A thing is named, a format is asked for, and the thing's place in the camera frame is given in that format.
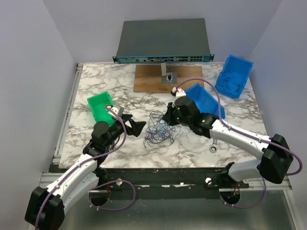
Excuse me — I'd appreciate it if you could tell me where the brown wooden board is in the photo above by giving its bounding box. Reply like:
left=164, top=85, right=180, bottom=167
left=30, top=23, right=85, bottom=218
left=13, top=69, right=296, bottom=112
left=133, top=65, right=203, bottom=93

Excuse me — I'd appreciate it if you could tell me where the near blue plastic bin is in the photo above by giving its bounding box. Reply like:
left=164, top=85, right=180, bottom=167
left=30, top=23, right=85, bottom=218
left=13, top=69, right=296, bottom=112
left=185, top=83, right=219, bottom=116

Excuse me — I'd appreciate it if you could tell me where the grey metal bracket fixture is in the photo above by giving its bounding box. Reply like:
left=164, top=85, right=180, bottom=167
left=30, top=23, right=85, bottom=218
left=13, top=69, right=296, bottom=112
left=161, top=63, right=177, bottom=84

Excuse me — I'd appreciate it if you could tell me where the green plastic bin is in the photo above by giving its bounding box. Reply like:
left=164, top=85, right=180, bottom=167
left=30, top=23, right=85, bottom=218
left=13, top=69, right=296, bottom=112
left=87, top=91, right=114, bottom=125

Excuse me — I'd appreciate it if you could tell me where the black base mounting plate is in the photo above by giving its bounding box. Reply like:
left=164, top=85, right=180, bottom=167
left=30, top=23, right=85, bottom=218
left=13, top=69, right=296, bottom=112
left=89, top=168, right=249, bottom=206

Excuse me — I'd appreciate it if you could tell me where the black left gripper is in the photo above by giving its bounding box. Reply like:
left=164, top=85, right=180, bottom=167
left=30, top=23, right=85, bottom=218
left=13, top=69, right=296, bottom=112
left=104, top=114, right=145, bottom=148

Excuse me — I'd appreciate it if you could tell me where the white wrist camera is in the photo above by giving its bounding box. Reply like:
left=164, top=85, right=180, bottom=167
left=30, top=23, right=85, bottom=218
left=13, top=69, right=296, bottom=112
left=105, top=104, right=124, bottom=118
left=171, top=87, right=186, bottom=98

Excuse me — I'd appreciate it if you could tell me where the silver ratchet wrench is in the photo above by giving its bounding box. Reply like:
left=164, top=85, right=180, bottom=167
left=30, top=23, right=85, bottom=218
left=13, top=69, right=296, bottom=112
left=210, top=139, right=217, bottom=153

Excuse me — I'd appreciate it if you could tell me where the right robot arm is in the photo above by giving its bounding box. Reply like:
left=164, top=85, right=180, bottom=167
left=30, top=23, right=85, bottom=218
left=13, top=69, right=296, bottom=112
left=163, top=96, right=293, bottom=188

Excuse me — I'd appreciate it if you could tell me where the aluminium frame rail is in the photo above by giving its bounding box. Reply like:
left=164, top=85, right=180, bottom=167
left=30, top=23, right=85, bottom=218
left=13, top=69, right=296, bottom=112
left=26, top=62, right=295, bottom=230

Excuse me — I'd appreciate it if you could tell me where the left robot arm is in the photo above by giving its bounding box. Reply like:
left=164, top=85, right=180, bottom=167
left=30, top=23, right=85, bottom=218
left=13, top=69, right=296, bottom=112
left=24, top=114, right=146, bottom=230

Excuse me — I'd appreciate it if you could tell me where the blue plastic bin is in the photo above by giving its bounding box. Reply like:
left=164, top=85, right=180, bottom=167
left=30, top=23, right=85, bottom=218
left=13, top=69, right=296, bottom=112
left=215, top=55, right=253, bottom=99
left=185, top=83, right=219, bottom=116

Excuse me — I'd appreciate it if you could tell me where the far blue plastic bin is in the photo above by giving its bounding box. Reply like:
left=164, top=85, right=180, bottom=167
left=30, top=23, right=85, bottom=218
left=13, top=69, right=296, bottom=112
left=215, top=55, right=253, bottom=99

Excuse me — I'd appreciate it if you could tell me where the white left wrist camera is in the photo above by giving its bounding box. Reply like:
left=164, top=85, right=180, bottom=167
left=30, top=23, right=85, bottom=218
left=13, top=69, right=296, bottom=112
left=105, top=104, right=124, bottom=118

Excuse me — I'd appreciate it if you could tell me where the grey network switch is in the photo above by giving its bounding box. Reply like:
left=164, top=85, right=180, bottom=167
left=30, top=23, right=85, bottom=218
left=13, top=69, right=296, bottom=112
left=113, top=18, right=214, bottom=64

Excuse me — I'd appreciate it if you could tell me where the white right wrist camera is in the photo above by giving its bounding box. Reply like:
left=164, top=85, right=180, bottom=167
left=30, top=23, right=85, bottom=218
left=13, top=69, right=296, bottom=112
left=171, top=87, right=186, bottom=98

